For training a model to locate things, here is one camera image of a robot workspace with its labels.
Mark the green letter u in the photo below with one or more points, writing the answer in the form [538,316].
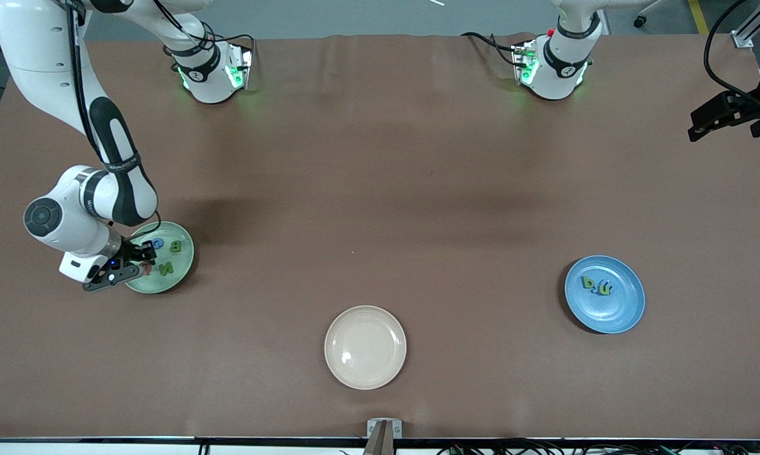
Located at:
[599,291]

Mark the grey metal bracket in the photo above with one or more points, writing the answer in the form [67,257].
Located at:
[372,427]

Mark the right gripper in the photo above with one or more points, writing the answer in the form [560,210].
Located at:
[129,252]

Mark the beige plate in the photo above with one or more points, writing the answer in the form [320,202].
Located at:
[366,347]

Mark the office chair base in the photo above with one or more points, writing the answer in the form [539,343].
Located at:
[639,22]

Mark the green letter p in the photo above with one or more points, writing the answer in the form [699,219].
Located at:
[591,285]

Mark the green letter N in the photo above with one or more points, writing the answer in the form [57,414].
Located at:
[166,268]

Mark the beige camera pole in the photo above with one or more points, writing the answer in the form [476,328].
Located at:
[380,442]

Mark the pink letter Q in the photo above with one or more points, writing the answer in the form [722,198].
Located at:
[146,270]

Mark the brown table cover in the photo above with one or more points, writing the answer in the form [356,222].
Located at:
[417,158]

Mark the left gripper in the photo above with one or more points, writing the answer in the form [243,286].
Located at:
[753,102]

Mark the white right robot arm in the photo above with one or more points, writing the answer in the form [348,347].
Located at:
[38,63]

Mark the green plate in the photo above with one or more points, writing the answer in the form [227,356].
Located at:
[185,265]

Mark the black table edge trim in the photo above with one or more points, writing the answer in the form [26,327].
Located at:
[165,438]

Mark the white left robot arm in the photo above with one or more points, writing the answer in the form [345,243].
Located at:
[553,87]

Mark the blue plate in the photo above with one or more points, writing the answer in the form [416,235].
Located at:
[620,313]

